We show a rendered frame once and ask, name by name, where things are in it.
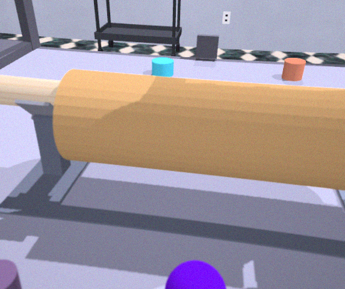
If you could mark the light blue cylinder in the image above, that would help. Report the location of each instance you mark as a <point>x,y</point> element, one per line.
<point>162,66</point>

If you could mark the dark grey block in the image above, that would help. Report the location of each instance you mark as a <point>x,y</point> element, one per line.
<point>207,46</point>

